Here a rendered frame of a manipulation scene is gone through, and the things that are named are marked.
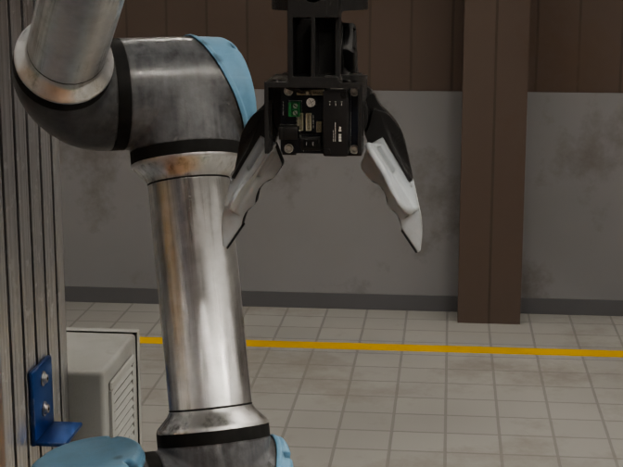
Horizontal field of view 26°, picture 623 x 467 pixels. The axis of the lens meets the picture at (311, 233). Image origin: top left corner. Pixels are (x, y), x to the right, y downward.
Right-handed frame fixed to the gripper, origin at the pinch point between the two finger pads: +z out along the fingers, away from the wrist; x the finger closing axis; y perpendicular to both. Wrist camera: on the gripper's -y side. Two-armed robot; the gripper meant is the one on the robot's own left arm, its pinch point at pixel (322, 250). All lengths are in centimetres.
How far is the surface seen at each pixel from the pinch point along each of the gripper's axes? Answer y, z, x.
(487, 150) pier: -533, 68, 28
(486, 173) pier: -533, 79, 27
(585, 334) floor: -518, 152, 75
